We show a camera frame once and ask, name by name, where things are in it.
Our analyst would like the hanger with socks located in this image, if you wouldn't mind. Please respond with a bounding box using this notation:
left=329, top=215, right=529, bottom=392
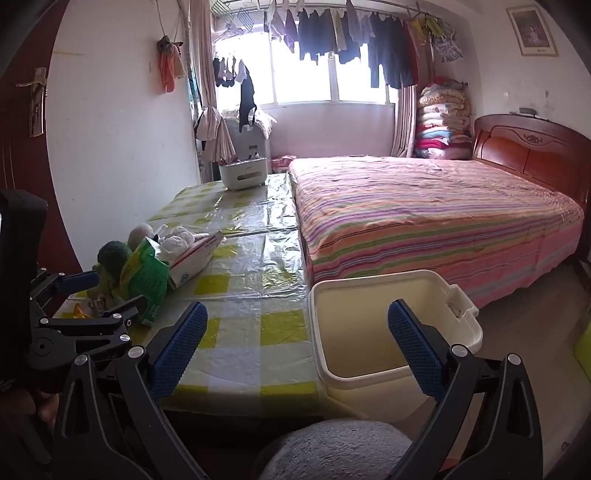
left=212, top=54, right=250, bottom=88

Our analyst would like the wooden headboard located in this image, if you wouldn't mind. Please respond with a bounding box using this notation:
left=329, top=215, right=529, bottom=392
left=471, top=114, right=591, bottom=208

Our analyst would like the crumpled white tissue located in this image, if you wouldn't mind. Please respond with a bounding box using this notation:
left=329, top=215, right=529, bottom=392
left=159, top=226, right=195, bottom=254

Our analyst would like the black hanging garment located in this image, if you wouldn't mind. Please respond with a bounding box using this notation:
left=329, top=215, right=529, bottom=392
left=239, top=67, right=258, bottom=132

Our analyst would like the dark red door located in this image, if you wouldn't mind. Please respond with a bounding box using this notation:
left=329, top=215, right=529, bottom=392
left=0, top=9, right=88, bottom=296

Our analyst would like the row of hanging clothes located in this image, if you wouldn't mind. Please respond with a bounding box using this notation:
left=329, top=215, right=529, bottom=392
left=263, top=0, right=465, bottom=90

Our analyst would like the orange cloth on hook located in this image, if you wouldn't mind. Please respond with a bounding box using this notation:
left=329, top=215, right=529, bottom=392
left=156, top=36, right=188, bottom=93

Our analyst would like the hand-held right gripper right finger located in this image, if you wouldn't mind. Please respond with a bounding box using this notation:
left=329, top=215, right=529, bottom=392
left=387, top=299, right=543, bottom=480

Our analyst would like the white storage box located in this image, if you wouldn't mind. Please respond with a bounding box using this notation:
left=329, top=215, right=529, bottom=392
left=218, top=154, right=269, bottom=191

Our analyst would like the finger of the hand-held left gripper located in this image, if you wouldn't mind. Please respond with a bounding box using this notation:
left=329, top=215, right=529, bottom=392
left=28, top=269, right=101, bottom=319
left=30, top=295, right=149, bottom=370

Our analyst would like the beige door handle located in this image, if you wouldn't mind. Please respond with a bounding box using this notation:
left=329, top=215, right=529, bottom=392
left=16, top=67, right=49, bottom=137

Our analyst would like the white air cooler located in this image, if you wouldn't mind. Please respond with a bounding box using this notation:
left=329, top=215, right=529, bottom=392
left=222, top=117, right=272, bottom=160

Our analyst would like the green wire rack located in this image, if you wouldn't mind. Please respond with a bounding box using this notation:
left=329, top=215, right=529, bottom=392
left=210, top=0, right=254, bottom=34

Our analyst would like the framed picture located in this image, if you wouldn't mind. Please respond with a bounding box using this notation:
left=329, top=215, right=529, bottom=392
left=506, top=6, right=559, bottom=57

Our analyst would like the grey fuzzy cloth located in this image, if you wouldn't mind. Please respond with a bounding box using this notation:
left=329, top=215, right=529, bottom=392
left=256, top=418, right=416, bottom=480

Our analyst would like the yellow-green object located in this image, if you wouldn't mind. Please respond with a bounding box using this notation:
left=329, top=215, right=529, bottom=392
left=573, top=318, right=591, bottom=370

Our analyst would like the toy broccoli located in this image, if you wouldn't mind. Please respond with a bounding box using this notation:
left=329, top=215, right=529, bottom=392
left=96, top=241, right=134, bottom=296

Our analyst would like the person's left hand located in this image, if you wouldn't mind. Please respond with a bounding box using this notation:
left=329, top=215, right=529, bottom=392
left=33, top=392, right=62, bottom=428

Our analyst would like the white red medicine box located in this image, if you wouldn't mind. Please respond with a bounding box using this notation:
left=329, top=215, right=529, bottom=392
left=166, top=231, right=225, bottom=291

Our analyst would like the bed with striped sheet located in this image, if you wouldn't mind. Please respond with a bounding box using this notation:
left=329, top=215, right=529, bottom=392
left=287, top=154, right=585, bottom=310

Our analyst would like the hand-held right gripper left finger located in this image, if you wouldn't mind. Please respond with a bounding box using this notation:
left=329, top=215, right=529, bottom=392
left=52, top=301, right=208, bottom=480

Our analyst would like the stack of folded quilts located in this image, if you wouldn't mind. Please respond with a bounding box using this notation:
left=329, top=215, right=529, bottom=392
left=413, top=78, right=474, bottom=160

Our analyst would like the pink straight curtain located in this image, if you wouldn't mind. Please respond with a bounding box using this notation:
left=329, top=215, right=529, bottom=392
left=392, top=85, right=419, bottom=158

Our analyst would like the green packet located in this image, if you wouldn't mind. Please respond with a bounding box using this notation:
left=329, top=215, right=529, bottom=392
left=117, top=236, right=171, bottom=326

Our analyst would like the beige round object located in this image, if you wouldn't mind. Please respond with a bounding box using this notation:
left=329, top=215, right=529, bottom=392
left=128, top=223, right=154, bottom=250

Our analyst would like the pink tied curtain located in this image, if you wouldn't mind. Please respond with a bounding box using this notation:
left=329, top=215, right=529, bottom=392
left=187, top=0, right=237, bottom=181

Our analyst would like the window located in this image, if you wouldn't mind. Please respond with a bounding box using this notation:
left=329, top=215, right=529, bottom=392
left=212, top=32, right=400, bottom=107

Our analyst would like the cream plastic bin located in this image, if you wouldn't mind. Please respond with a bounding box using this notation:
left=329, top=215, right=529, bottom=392
left=308, top=270, right=484, bottom=418

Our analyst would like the orange yellow wrapper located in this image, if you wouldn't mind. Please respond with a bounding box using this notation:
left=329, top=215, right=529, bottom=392
left=68, top=300, right=100, bottom=322

